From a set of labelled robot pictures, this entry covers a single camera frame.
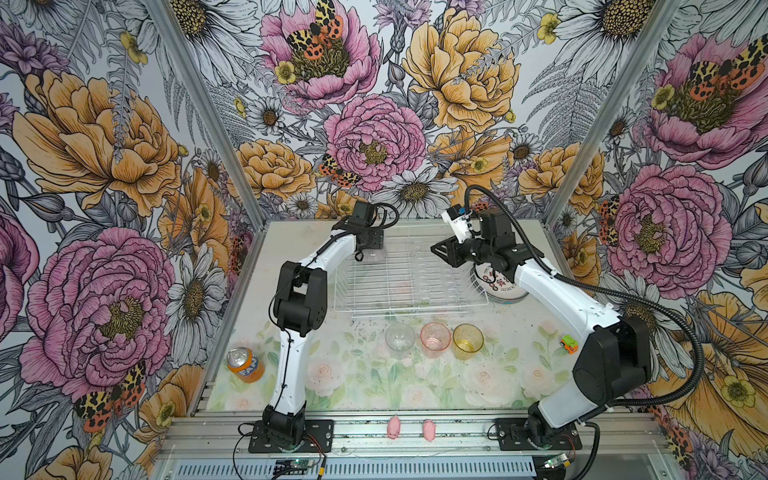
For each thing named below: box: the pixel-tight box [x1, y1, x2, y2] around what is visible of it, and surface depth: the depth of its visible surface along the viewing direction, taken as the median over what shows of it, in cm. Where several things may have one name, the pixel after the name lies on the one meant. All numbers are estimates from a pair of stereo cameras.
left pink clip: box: [387, 415, 401, 440], surface depth 77 cm
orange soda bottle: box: [226, 346, 265, 383], surface depth 78 cm
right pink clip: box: [423, 419, 437, 442], surface depth 76 cm
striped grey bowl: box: [362, 248, 386, 264], surface depth 107 cm
